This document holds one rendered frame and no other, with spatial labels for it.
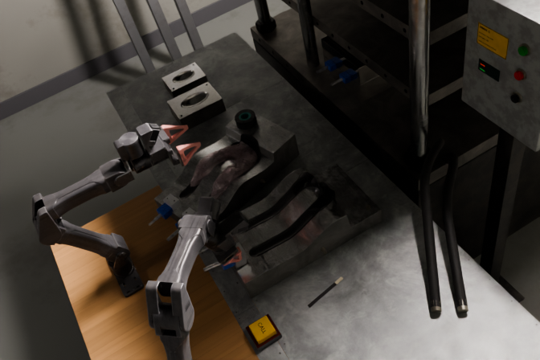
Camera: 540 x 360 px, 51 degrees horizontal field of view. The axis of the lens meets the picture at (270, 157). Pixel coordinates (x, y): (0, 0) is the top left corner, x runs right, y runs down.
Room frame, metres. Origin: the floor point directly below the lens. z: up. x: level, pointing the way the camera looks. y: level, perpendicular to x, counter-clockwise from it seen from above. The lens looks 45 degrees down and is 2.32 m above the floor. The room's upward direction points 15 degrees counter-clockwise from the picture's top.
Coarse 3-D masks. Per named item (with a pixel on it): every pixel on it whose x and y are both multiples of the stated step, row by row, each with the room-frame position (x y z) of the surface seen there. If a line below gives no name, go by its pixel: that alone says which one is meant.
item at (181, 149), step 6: (186, 144) 1.25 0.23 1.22; (192, 144) 1.25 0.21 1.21; (198, 144) 1.26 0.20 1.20; (180, 150) 1.22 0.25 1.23; (192, 150) 1.25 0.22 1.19; (174, 156) 1.24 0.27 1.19; (180, 156) 1.22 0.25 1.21; (186, 156) 1.24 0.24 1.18; (180, 162) 1.23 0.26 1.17; (186, 162) 1.22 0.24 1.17
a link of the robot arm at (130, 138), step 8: (128, 136) 1.26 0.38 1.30; (136, 136) 1.25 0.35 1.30; (120, 144) 1.23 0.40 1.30; (128, 144) 1.23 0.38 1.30; (136, 144) 1.23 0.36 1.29; (120, 152) 1.22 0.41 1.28; (128, 152) 1.22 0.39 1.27; (136, 152) 1.22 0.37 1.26; (120, 160) 1.27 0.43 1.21; (128, 160) 1.22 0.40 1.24; (128, 168) 1.21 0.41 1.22; (120, 176) 1.19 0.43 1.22; (128, 176) 1.20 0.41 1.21; (120, 184) 1.19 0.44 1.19
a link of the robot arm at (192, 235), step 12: (192, 216) 0.98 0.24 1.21; (204, 216) 0.97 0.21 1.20; (180, 228) 0.95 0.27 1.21; (192, 228) 0.94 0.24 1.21; (204, 228) 0.94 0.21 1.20; (180, 240) 0.91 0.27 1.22; (192, 240) 0.90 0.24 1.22; (204, 240) 0.92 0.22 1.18; (180, 252) 0.86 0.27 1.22; (192, 252) 0.87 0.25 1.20; (168, 264) 0.83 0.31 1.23; (180, 264) 0.82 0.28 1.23; (192, 264) 0.85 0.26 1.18; (168, 276) 0.79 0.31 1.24; (180, 276) 0.79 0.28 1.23; (156, 288) 0.76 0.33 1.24; (168, 288) 0.78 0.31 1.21; (180, 288) 0.75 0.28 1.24; (156, 300) 0.75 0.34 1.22; (180, 300) 0.73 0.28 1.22; (156, 312) 0.73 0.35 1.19; (180, 312) 0.71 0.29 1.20; (192, 312) 0.74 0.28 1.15; (180, 324) 0.70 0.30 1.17; (192, 324) 0.72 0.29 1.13
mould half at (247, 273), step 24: (336, 168) 1.33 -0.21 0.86; (312, 192) 1.19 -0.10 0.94; (336, 192) 1.22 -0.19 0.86; (360, 192) 1.19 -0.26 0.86; (288, 216) 1.15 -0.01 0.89; (336, 216) 1.07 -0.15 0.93; (360, 216) 1.10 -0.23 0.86; (240, 240) 1.11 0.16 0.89; (264, 240) 1.09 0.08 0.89; (288, 240) 1.06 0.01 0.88; (312, 240) 1.03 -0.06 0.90; (336, 240) 1.05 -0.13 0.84; (264, 264) 0.99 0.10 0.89; (288, 264) 0.99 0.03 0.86; (264, 288) 0.96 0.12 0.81
